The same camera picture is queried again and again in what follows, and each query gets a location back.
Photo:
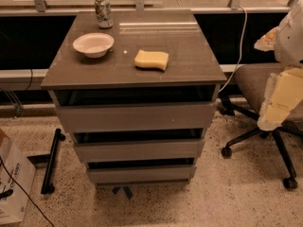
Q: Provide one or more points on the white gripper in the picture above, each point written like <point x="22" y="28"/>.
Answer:
<point x="291" y="42"/>

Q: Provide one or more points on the grey bottom drawer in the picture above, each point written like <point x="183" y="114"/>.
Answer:
<point x="142" y="174"/>

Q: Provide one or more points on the grey drawer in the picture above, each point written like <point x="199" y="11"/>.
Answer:
<point x="142" y="174"/>
<point x="141" y="150"/>
<point x="77" y="119"/>

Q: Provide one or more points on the grey top drawer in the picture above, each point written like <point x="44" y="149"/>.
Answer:
<point x="77" y="119"/>

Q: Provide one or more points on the grey drawer cabinet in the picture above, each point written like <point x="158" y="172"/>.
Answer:
<point x="193" y="75"/>

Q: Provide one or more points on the grey middle drawer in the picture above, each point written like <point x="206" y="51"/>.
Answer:
<point x="141" y="150"/>

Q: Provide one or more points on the grey office chair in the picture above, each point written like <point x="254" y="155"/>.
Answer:
<point x="251" y="80"/>

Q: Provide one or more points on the yellow sponge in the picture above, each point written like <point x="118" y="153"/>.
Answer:
<point x="151" y="60"/>

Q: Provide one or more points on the green white drink can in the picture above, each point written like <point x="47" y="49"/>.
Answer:
<point x="103" y="13"/>

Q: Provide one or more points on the white bowl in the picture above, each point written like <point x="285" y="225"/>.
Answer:
<point x="93" y="45"/>

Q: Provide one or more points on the blue tape cross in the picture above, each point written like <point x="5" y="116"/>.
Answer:
<point x="126" y="189"/>

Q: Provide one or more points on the black wheeled stand base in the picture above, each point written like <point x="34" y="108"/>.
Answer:
<point x="49" y="161"/>

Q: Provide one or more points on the white cardboard box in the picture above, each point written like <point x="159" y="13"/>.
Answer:
<point x="16" y="176"/>

